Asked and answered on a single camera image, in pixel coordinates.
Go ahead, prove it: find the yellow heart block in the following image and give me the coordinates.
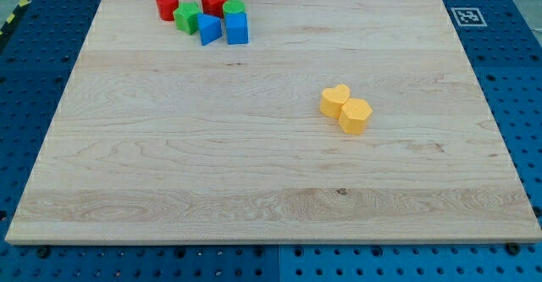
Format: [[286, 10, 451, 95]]
[[319, 84, 351, 119]]

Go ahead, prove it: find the yellow hexagon block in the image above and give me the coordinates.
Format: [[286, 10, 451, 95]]
[[339, 98, 373, 135]]

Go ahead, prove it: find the blue arch block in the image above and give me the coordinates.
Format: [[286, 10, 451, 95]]
[[224, 13, 249, 45]]

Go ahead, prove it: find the wooden board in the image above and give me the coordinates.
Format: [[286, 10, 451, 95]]
[[6, 0, 541, 246]]

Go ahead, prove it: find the blue triangle block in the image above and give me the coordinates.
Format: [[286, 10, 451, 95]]
[[197, 13, 223, 46]]

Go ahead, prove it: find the green cylinder block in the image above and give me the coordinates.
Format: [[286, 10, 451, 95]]
[[222, 0, 246, 16]]

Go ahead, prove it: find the red star block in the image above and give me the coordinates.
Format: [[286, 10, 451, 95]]
[[201, 0, 228, 19]]

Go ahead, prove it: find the green cube block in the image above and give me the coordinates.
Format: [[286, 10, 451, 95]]
[[173, 2, 201, 35]]

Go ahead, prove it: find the red cylinder block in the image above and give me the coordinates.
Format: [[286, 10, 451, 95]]
[[155, 0, 179, 21]]

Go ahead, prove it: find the white fiducial marker tag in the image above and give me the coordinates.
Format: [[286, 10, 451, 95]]
[[451, 7, 487, 27]]

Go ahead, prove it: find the yellow black hazard tape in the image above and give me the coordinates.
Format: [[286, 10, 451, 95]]
[[1, 0, 32, 37]]

